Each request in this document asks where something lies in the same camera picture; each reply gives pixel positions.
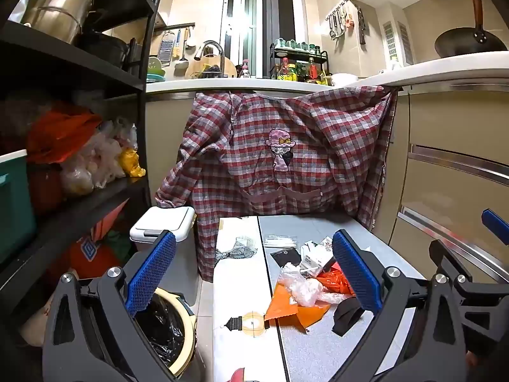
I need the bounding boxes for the sliding glass door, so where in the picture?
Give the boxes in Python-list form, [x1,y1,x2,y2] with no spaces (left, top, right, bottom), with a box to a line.
[220,0,308,79]

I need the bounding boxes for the hanging utensil rail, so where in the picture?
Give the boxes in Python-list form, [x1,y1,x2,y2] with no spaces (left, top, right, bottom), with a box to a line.
[325,0,367,45]

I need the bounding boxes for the yellow plastic bag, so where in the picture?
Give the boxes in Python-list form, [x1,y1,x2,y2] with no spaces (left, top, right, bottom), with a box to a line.
[119,147,147,178]

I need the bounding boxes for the small black pouch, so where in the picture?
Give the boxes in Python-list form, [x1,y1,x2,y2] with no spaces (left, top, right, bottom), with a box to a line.
[270,247,303,267]

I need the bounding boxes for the clear plastic produce bag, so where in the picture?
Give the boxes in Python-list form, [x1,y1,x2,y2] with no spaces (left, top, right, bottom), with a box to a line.
[59,117,138,196]

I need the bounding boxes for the red plaid apron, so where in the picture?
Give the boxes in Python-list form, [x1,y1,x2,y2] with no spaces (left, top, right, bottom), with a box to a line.
[155,87,399,283]

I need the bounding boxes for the white woven sack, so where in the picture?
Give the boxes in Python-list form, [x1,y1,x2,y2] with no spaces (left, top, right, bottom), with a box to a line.
[19,301,53,348]

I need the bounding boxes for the white bowl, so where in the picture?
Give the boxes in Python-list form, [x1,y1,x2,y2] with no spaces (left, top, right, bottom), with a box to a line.
[330,73,359,88]

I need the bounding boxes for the white pedal bin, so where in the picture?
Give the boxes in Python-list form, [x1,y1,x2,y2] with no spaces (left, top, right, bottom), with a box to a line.
[129,206,198,315]

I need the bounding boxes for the hanging spatula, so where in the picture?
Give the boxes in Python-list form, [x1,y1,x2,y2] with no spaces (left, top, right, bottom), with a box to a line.
[174,28,190,67]

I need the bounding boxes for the cotton swab packet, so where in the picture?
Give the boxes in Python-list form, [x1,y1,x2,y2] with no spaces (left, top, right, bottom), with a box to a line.
[262,235,299,248]

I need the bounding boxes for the white and red carton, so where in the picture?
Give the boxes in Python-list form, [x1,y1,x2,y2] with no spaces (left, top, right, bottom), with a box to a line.
[300,236,338,278]

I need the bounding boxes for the large steel pot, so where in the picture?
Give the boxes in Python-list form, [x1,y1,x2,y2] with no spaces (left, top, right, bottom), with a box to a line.
[20,0,105,45]

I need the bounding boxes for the orange snack wrapper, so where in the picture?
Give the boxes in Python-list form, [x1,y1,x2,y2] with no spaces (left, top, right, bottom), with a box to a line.
[263,279,333,326]

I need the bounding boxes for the beige cabinet drawers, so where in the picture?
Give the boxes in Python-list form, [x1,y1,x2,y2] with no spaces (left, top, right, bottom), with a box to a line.
[392,87,509,285]

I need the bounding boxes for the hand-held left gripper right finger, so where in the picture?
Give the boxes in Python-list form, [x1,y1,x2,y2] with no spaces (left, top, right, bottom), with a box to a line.
[332,229,468,382]

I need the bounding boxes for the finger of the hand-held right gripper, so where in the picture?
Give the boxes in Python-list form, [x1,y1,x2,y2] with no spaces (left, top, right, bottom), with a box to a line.
[481,208,509,246]
[429,239,509,307]

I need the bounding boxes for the dark red pot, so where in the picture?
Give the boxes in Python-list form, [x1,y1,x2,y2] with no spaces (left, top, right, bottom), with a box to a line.
[27,165,65,216]

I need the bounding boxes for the cream trash can black liner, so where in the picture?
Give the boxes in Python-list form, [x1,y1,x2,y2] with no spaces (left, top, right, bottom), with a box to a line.
[134,286,198,379]

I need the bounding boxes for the green colander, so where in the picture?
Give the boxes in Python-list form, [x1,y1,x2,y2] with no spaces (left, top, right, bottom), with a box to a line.
[146,57,167,83]

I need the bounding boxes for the orange plastic bag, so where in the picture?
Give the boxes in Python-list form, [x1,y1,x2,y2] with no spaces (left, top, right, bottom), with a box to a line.
[26,110,103,165]

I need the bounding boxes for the steel kitchen faucet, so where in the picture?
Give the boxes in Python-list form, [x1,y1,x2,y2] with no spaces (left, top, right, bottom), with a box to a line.
[193,40,226,73]

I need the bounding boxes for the round wooden cutting board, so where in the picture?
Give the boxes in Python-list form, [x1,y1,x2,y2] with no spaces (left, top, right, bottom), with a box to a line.
[185,56,238,80]

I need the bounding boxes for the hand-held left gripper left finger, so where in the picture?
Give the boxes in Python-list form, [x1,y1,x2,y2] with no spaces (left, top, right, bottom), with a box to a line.
[42,230,178,382]

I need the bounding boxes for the black cloth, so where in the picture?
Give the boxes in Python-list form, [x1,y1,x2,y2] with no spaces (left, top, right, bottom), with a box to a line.
[331,296,364,336]

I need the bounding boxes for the metal grater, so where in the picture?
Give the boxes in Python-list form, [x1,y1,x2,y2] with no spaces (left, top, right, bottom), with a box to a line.
[157,31,176,63]

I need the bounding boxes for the black wok wooden handle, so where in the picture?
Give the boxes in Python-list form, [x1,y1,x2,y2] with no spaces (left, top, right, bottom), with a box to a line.
[433,0,509,59]

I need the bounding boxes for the green storage bin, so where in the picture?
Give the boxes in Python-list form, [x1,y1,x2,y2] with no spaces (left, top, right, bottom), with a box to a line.
[0,149,37,265]

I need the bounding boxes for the black spice rack with bottles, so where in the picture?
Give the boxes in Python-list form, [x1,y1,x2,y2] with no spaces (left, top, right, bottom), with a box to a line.
[270,39,331,85]

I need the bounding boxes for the black cooking pot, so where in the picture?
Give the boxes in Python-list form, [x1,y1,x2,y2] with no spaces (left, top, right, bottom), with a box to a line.
[75,28,133,69]

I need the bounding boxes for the black shelf rack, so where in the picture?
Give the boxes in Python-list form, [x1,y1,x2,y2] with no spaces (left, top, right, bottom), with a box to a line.
[0,0,164,327]

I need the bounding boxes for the orange sack blue print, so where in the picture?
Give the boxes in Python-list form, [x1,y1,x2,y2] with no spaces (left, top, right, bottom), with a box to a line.
[68,207,134,281]

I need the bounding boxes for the red-orange plastic bag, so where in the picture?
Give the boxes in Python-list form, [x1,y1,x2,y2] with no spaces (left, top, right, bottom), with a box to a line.
[316,268,355,296]

